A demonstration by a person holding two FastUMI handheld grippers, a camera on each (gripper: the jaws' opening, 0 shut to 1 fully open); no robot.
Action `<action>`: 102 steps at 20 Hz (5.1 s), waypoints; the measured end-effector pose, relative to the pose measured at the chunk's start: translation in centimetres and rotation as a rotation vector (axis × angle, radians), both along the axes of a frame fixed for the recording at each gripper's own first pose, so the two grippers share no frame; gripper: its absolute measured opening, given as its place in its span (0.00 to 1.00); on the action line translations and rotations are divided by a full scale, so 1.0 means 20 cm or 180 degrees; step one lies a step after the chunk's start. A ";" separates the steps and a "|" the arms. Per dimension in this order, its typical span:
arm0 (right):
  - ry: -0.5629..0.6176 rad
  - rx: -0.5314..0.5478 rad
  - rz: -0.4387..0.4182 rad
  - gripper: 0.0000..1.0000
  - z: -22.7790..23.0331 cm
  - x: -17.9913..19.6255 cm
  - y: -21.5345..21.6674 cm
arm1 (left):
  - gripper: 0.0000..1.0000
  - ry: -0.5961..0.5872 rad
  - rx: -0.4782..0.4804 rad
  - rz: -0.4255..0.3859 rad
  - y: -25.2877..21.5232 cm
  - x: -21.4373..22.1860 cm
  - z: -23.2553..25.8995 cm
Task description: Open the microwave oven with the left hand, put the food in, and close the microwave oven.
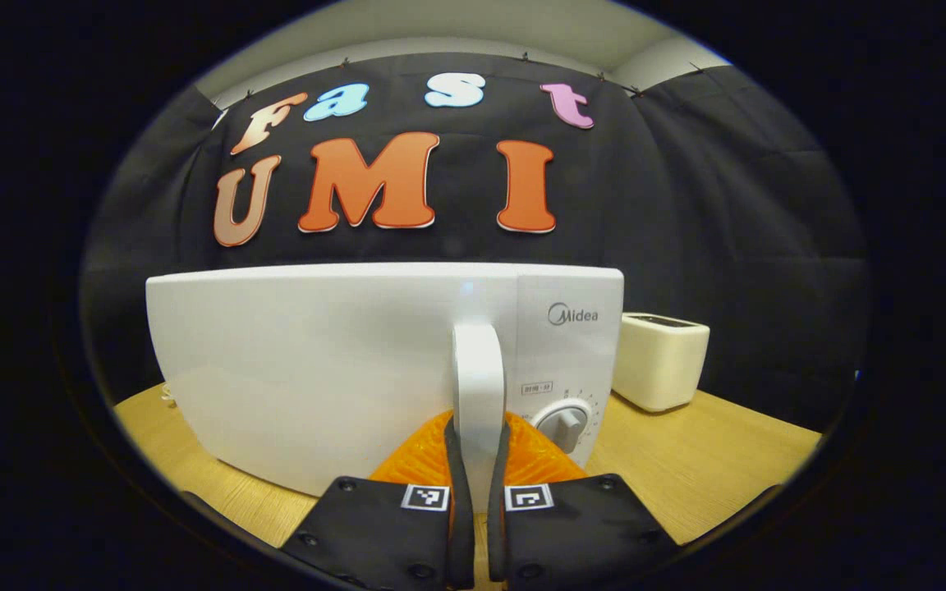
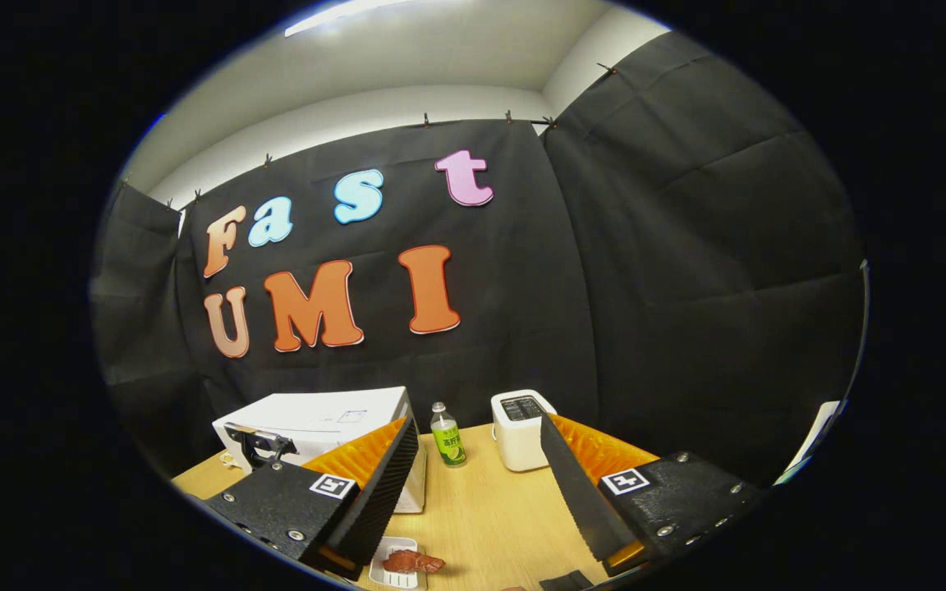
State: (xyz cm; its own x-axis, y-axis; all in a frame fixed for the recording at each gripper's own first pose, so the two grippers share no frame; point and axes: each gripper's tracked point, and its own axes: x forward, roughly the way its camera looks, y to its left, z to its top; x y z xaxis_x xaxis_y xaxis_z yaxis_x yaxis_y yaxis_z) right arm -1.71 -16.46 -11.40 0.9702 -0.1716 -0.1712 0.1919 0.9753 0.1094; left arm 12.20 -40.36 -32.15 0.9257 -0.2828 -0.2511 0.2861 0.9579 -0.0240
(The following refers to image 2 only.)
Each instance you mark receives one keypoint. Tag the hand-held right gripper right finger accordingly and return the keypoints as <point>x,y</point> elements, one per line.
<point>580,492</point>

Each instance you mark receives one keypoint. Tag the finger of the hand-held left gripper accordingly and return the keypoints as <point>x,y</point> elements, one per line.
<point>264,445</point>

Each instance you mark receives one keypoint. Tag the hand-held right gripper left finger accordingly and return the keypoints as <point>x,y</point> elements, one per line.
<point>378,492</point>

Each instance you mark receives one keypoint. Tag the white microwave oven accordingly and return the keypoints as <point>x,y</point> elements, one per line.
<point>317,414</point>

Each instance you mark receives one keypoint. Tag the red meat piece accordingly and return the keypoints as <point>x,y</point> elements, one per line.
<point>411,562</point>

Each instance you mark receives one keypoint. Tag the white ribbed food tray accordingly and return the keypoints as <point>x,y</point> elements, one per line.
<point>395,579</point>

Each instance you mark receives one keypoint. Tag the white toaster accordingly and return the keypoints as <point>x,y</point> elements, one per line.
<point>518,439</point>

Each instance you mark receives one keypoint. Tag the green label drink bottle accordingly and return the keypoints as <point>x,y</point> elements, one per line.
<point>448,443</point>

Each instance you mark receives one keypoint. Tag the black backdrop cloth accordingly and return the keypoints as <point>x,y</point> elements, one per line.
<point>686,287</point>

